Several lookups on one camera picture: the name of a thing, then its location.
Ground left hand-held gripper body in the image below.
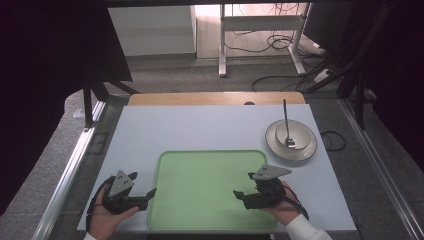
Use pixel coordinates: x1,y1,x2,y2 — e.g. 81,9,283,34
101,169,150,215

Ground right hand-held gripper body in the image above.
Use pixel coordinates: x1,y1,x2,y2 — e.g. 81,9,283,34
242,163,293,211

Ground person's right hand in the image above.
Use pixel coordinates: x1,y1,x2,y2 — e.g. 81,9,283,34
257,180,304,227

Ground person's left hand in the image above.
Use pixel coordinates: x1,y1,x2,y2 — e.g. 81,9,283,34
87,184,141,240

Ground green tray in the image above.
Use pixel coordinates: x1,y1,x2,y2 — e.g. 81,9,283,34
147,149,279,232

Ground white plate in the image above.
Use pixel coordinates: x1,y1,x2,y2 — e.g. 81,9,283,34
265,119,318,162

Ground white bowl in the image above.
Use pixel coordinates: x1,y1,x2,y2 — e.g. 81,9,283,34
275,119,313,151

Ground metal spoon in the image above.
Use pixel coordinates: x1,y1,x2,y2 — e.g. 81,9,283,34
282,98,297,149

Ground white table board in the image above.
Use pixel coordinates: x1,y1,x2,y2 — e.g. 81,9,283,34
76,103,358,233

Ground black metal stand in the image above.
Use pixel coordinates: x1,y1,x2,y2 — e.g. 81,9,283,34
335,69,368,131
82,70,140,129

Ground wooden table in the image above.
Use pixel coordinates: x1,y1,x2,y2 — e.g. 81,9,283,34
127,91,307,107

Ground white power strip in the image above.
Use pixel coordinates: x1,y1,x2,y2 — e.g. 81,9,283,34
312,68,333,84

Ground black curtain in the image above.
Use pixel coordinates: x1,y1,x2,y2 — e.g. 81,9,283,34
0,0,134,215
346,0,424,172

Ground white cabinet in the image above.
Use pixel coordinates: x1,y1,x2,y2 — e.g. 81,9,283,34
107,5,198,58

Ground aluminium rail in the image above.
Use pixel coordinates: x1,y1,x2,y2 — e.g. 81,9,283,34
337,98,424,240
31,100,108,240

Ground looped black floor cable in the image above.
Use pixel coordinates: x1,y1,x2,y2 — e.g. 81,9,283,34
320,130,347,152

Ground long black floor cable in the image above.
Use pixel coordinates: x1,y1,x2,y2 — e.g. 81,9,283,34
250,74,322,93

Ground bundle of black cables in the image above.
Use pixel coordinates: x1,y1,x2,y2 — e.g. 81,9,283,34
224,29,326,57

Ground white desk frame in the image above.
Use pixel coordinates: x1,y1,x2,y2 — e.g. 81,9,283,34
217,3,312,79

